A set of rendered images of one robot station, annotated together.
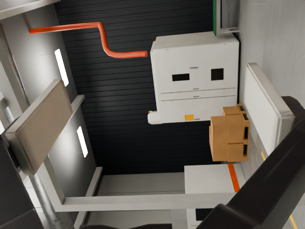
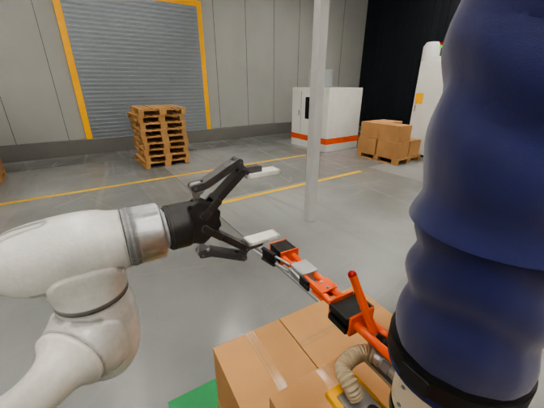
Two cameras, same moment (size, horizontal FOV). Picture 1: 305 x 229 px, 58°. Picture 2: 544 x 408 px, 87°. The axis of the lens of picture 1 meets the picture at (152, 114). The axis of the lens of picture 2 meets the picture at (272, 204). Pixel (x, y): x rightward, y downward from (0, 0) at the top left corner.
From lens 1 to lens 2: 0.44 m
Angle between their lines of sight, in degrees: 41
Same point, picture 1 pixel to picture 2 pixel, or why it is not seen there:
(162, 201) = (318, 75)
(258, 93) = (264, 237)
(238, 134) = (384, 152)
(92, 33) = not seen: outside the picture
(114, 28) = not seen: outside the picture
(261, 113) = (257, 237)
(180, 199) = (317, 95)
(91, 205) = not seen: outside the picture
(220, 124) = (399, 135)
